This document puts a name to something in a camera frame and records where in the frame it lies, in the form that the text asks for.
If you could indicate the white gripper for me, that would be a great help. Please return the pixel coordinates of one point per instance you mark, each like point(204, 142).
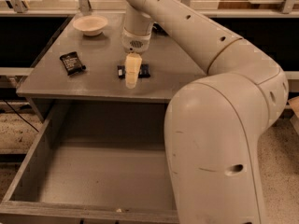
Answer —
point(135, 43)

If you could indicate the blue chip bag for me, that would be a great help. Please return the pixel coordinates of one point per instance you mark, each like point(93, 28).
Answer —
point(158, 29)

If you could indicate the grey cabinet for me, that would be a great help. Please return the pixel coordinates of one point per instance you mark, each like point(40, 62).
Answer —
point(93, 66)

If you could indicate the open grey top drawer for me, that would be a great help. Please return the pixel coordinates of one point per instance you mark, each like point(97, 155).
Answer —
point(94, 163)

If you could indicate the white bowl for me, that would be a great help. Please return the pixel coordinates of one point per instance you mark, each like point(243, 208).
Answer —
point(90, 25)

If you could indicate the black snack bar wrapper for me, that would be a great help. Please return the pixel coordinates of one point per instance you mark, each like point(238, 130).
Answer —
point(72, 63)

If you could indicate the dark blue rxbar blueberry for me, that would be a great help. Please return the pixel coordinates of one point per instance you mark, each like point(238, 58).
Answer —
point(144, 71)

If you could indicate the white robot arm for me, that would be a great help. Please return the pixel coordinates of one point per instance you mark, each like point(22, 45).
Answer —
point(212, 125)

